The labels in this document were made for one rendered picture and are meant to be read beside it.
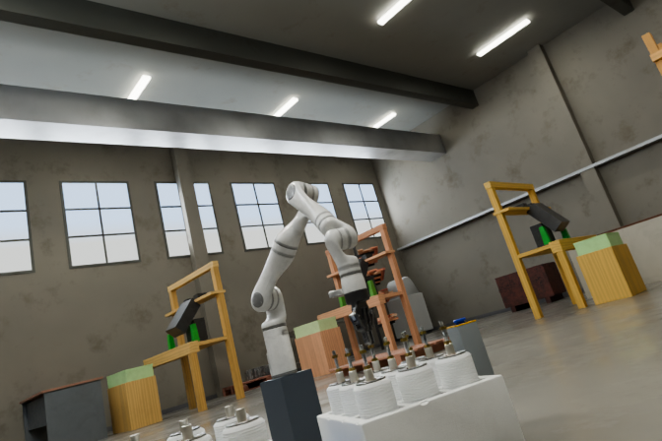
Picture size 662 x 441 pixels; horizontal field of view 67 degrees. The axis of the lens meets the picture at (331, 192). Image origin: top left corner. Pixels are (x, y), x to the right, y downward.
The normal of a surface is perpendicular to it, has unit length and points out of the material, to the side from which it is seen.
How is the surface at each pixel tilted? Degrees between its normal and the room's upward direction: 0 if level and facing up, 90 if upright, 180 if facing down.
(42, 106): 90
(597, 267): 90
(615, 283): 90
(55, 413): 90
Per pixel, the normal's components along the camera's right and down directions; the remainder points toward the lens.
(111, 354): 0.62, -0.38
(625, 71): -0.74, 0.00
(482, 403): 0.28, -0.35
